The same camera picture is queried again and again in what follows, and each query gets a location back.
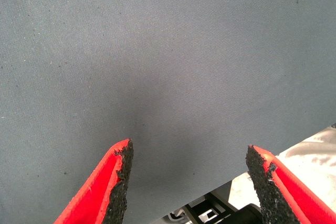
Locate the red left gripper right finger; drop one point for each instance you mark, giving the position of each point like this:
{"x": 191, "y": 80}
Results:
{"x": 278, "y": 195}

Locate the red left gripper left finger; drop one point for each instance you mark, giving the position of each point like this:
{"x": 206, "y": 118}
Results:
{"x": 105, "y": 182}

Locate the white crumpled floor sheet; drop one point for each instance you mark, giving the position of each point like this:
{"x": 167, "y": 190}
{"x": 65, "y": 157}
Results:
{"x": 312, "y": 150}

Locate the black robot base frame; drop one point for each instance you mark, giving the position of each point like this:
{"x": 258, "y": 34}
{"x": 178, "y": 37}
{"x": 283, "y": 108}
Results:
{"x": 244, "y": 216}

